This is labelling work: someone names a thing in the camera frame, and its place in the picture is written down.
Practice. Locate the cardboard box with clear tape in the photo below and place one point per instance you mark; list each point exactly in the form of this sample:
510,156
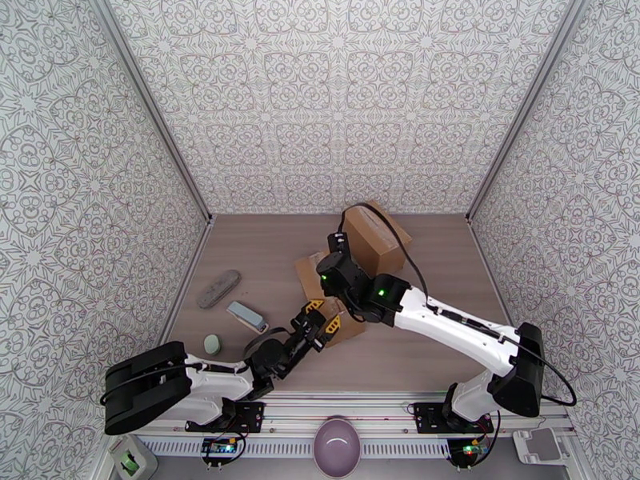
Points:
307,273

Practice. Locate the cardboard box with torn tape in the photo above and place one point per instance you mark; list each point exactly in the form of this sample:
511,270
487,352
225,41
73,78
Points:
375,248

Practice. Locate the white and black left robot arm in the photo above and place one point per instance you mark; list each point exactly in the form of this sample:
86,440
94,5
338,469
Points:
210,383

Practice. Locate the grey-blue rectangular block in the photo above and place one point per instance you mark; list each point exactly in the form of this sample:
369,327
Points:
247,316

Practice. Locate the small pale green round container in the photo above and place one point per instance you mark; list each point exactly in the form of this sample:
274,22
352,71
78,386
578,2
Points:
212,344

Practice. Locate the grey oblong stone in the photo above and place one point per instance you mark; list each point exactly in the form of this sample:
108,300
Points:
218,288

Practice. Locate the purple bowl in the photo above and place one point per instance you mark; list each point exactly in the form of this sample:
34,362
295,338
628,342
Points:
337,446

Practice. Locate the white device with green part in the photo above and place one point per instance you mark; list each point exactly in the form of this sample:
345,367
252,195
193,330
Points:
127,458

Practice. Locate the white tablet stand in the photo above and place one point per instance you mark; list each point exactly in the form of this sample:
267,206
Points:
542,443

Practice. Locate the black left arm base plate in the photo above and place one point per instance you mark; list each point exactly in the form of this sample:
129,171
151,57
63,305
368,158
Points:
250,416

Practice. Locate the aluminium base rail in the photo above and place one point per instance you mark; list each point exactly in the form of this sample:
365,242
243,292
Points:
325,406

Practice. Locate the aluminium table edge rail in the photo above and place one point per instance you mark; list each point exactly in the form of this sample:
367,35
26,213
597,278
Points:
199,246
483,253

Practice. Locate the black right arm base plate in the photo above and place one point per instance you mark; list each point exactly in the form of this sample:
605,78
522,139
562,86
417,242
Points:
430,418

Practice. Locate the aluminium corner post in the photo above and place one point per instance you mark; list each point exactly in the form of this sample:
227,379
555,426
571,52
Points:
151,107
525,106

